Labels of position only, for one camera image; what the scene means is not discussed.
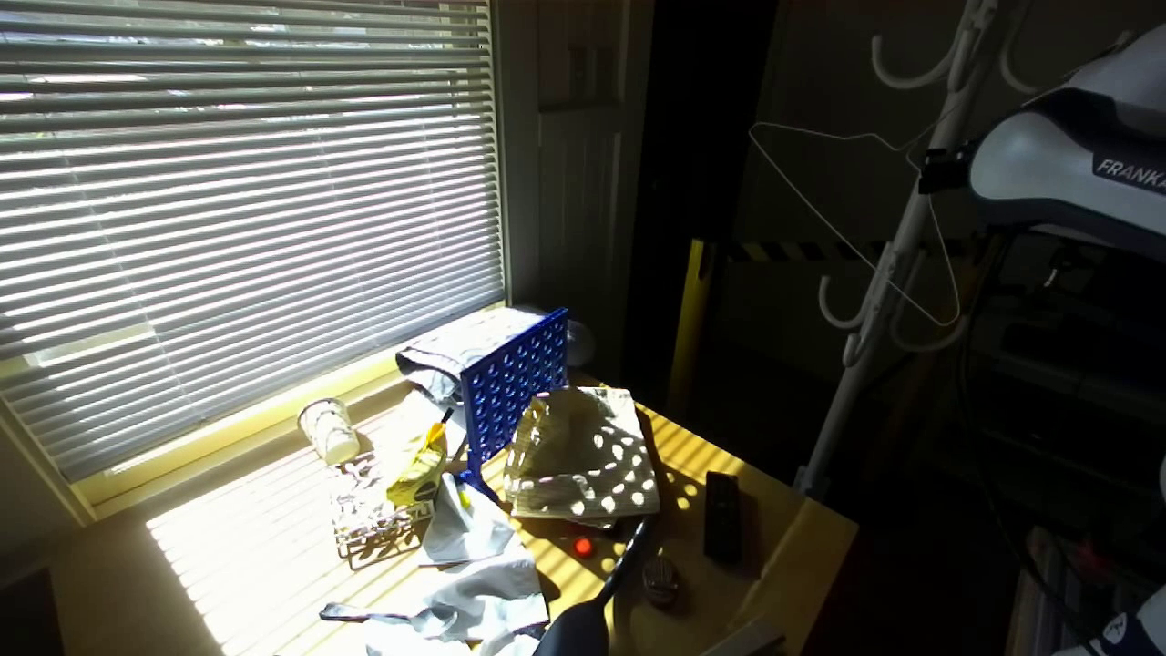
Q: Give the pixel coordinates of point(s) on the black remote control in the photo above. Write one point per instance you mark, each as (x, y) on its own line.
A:
(723, 515)

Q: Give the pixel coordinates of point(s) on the yellow pole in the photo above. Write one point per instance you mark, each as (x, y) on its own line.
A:
(689, 328)

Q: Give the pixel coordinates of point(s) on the clear glass jar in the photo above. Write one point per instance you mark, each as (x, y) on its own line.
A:
(329, 430)

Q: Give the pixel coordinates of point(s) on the clear box with trinkets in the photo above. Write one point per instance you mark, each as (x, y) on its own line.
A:
(368, 521)

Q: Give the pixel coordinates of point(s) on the white coat stand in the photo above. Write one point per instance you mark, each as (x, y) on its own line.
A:
(896, 242)

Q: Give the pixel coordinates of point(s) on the white crumpled cloth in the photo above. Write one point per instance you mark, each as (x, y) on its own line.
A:
(480, 584)

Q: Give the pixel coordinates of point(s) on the wide white window blind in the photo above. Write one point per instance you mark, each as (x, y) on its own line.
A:
(240, 206)

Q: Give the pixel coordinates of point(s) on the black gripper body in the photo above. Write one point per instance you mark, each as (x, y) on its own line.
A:
(946, 168)

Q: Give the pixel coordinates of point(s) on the yellow black hazard stripe bar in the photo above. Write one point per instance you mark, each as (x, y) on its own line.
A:
(789, 254)

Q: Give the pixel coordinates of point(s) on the yellow cloth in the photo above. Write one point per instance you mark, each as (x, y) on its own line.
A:
(419, 466)

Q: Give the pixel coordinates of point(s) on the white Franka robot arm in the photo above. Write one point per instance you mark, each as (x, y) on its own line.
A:
(1081, 159)

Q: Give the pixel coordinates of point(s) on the blue connect four grid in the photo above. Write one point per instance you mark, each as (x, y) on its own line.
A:
(515, 385)

